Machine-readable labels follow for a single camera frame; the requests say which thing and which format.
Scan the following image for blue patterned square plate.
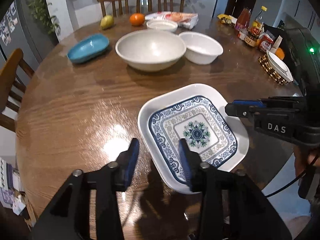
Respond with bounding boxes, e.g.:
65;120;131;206
138;83;249;194

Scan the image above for medium white bowl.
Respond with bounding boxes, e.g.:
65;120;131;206
178;31;223;65

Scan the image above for large speckled white bowl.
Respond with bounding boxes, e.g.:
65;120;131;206
115;29;187;72

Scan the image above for blue teardrop dish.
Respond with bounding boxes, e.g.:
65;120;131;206
67;34;110;64

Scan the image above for person's right hand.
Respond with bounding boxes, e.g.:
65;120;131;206
293;145;319;176

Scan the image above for beaded wooden trivet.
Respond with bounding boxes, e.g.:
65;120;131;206
258;54;289;85

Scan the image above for white plate on trivet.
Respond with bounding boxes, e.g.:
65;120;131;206
266;51;293;82

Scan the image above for stack of books and boxes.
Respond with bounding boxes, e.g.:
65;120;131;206
1;158;26;216

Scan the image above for red label sauce jar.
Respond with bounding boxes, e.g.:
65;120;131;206
258;33;274;53

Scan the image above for dark lid sauce jar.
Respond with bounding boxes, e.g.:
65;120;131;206
244;32;258;47

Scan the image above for red sauce bottle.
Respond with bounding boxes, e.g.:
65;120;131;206
234;8;251;34

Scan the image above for yellow cap oil bottle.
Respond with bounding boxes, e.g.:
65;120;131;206
250;6;267;36

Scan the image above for yellow snack packet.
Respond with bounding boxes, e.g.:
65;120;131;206
217;14;237;25

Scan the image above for plastic snack bag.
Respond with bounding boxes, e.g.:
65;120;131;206
145;11;199;30

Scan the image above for small white bowl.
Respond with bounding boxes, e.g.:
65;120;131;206
146;19;178;33

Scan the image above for orange tangerine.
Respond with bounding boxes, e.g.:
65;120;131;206
129;13;145;27

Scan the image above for green pear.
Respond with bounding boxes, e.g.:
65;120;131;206
100;15;114;30

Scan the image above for wooden chair back left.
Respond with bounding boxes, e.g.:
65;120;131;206
97;0;141;17

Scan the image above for grey refrigerator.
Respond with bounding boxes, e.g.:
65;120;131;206
1;0;58;69

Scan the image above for green vine plant left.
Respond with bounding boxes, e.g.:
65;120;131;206
27;0;60;34

